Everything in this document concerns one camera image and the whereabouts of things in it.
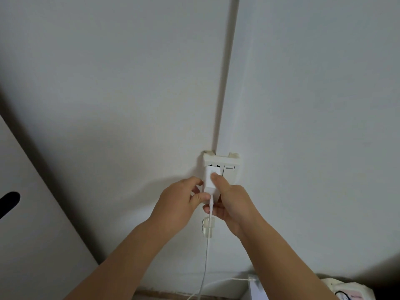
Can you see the person's left hand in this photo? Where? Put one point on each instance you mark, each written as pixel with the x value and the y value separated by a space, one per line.
pixel 173 205

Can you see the person's right hand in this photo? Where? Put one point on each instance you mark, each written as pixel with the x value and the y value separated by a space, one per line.
pixel 232 206

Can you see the person's left thumb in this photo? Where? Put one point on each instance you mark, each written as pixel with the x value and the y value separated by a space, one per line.
pixel 200 198

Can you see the person's right thumb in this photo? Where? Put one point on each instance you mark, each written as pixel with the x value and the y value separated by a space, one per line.
pixel 220 182

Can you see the white charger plug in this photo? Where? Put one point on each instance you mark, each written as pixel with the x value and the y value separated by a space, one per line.
pixel 210 181

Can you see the person's left forearm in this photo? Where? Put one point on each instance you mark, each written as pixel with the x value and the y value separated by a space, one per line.
pixel 122 265

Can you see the person's right forearm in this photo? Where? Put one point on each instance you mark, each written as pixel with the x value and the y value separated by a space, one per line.
pixel 281 262

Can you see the white appliance with pink label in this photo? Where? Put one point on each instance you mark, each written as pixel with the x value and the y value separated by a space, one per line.
pixel 347 292

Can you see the white cabinet panel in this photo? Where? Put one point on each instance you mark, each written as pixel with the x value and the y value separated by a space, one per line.
pixel 34 228

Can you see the white wall socket plate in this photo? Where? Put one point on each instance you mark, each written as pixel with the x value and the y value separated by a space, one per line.
pixel 223 165

